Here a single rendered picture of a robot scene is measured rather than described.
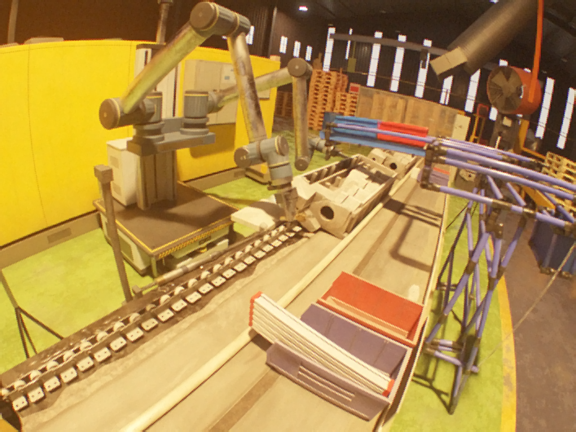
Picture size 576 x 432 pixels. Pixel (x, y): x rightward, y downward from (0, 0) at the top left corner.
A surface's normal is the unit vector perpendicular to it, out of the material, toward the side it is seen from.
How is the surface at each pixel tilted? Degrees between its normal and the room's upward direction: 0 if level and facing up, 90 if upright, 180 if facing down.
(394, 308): 88
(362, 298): 88
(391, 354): 88
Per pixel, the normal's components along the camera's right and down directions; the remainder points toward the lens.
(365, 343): -0.55, 0.28
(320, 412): 0.13, -0.89
